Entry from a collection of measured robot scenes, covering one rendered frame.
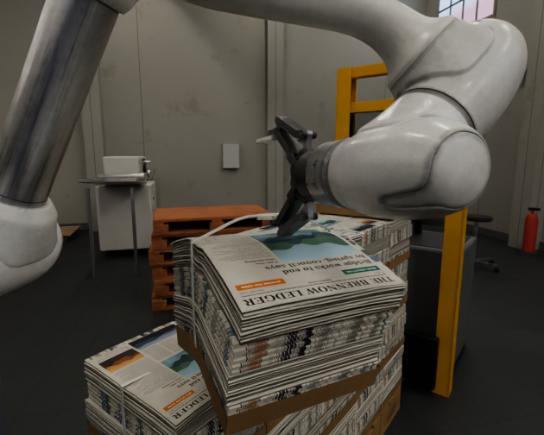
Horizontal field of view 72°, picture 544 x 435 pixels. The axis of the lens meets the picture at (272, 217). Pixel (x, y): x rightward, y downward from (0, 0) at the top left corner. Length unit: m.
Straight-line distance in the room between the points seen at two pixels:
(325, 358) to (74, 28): 0.65
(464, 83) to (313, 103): 7.34
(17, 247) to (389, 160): 0.65
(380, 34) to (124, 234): 4.97
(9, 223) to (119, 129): 6.62
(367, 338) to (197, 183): 6.75
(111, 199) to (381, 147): 4.98
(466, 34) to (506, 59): 0.05
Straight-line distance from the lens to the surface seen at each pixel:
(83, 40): 0.72
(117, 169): 5.18
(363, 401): 1.79
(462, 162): 0.37
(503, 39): 0.52
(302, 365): 0.62
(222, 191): 7.34
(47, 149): 0.76
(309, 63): 7.87
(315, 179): 0.48
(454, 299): 2.26
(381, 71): 2.32
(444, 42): 0.48
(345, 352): 0.66
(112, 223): 5.31
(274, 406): 0.64
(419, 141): 0.36
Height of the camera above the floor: 1.34
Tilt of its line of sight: 10 degrees down
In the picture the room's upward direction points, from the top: straight up
